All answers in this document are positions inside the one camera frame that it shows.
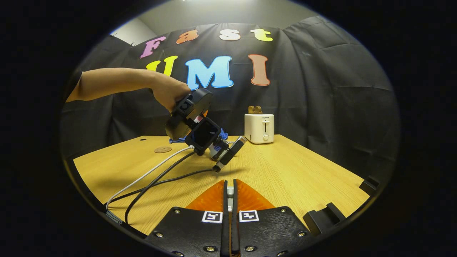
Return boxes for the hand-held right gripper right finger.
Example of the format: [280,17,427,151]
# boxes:
[232,179,318,257]

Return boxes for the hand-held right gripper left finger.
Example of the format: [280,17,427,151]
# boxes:
[145,180,229,257]

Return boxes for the folded blue towel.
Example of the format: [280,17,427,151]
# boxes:
[169,128,229,144]

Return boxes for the white toaster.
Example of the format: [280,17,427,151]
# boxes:
[244,114,275,145]

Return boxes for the black block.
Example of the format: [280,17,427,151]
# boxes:
[359,177,380,196]

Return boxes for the black backdrop cloth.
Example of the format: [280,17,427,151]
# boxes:
[60,16,400,182]

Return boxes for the white cable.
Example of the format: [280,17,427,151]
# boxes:
[106,145,195,212]

